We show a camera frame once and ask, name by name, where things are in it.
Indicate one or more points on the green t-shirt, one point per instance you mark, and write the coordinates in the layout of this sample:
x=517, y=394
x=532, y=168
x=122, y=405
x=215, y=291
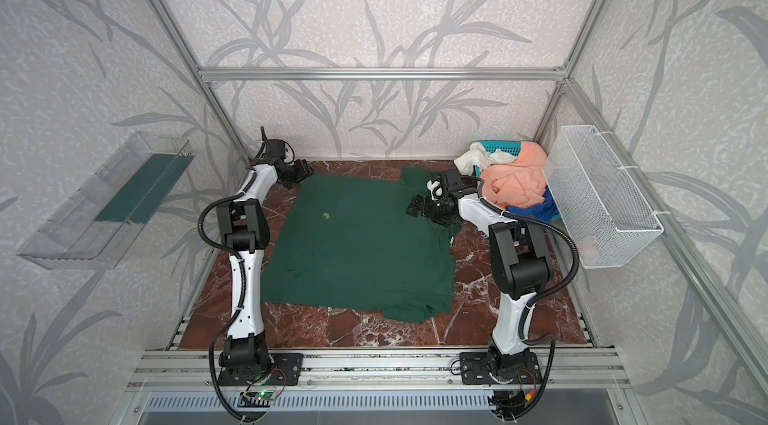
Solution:
x=349, y=242

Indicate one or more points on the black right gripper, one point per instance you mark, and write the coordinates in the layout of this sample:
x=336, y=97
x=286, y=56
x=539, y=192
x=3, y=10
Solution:
x=421, y=206

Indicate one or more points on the aluminium frame post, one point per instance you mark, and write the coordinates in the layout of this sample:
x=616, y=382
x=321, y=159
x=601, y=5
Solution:
x=174, y=33

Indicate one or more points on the aluminium frame crossbar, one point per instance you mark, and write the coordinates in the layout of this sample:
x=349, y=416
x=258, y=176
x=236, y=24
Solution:
x=370, y=73

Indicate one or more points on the right base wiring bundle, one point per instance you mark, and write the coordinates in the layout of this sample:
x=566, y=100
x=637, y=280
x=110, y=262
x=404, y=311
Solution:
x=516, y=398

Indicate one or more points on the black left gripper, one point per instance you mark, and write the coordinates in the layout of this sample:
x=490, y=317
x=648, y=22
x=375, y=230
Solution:
x=300, y=170

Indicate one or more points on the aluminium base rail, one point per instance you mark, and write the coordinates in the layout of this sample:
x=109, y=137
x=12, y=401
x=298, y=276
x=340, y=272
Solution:
x=410, y=369

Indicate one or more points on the clear acrylic wall shelf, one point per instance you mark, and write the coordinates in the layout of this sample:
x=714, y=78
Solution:
x=94, y=228

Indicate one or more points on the blue t-shirt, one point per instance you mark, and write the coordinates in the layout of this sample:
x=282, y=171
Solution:
x=546, y=211

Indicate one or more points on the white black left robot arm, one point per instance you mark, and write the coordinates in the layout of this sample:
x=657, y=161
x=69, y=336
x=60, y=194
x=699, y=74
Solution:
x=245, y=235

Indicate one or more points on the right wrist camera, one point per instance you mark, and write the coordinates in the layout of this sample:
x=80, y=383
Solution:
x=451, y=183

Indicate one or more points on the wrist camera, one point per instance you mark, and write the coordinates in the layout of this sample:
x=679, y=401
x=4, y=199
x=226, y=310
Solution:
x=272, y=151
x=451, y=183

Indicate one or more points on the peach pink t-shirt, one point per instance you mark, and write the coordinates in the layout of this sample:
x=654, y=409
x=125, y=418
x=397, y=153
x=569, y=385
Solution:
x=519, y=184

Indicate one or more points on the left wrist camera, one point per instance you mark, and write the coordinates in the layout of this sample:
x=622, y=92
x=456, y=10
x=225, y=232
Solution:
x=272, y=151

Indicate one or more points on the white t-shirt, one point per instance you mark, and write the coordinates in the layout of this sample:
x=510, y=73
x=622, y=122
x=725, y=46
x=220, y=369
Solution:
x=481, y=155

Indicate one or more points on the white wire mesh basket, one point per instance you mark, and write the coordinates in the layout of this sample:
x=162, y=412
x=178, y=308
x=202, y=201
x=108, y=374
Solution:
x=601, y=205

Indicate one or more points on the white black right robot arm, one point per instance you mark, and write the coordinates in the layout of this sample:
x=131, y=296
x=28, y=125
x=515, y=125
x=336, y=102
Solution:
x=519, y=268

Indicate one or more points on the green circuit board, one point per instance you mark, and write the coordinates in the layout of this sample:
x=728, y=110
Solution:
x=259, y=398

